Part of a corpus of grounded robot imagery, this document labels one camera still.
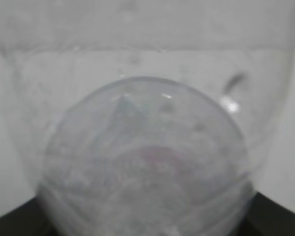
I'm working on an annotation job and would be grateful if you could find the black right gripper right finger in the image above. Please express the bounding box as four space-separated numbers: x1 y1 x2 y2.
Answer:
238 193 295 236

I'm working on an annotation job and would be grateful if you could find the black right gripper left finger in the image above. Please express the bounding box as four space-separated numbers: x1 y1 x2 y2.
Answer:
0 197 61 236

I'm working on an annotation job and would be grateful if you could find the clear plastic water bottle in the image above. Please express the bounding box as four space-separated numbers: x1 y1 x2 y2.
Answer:
0 0 295 236

